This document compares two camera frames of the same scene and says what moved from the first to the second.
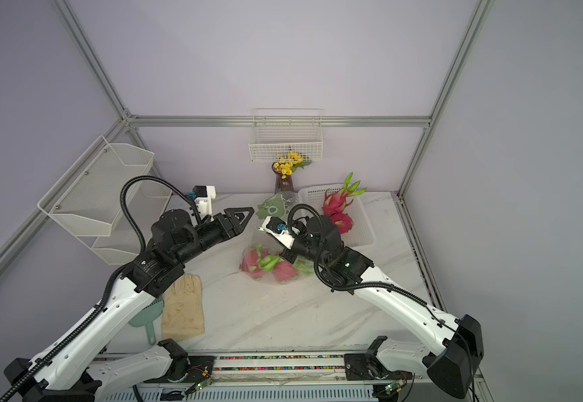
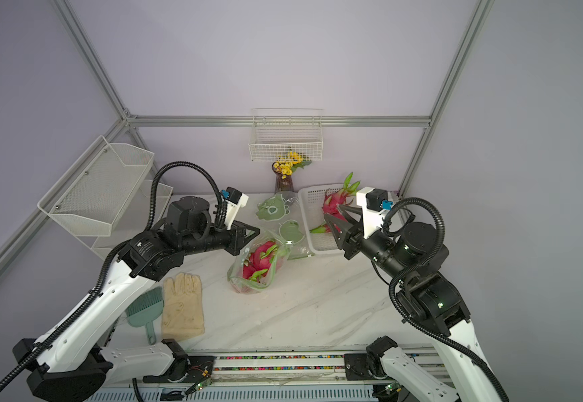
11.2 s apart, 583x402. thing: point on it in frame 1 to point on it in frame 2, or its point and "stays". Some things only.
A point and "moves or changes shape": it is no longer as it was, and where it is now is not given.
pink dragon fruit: x=334 y=203 stays
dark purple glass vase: x=282 y=184 stays
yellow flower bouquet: x=286 y=167 stays
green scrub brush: x=147 y=317 stays
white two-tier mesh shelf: x=86 y=199 stays
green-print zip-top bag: x=262 y=260 moves or changes shape
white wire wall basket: x=276 y=131 stays
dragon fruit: x=258 y=260 moves or changes shape
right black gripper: x=291 y=255 to x=351 y=232
